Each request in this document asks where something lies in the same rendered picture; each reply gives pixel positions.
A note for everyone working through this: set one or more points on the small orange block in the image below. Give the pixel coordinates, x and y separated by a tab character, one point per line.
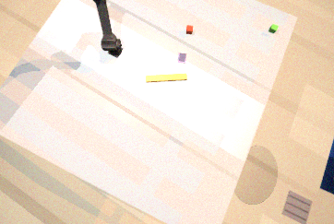
189	29

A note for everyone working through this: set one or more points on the small green block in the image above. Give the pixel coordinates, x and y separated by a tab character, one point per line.
273	28

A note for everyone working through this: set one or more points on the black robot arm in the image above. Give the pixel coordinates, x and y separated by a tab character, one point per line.
109	41

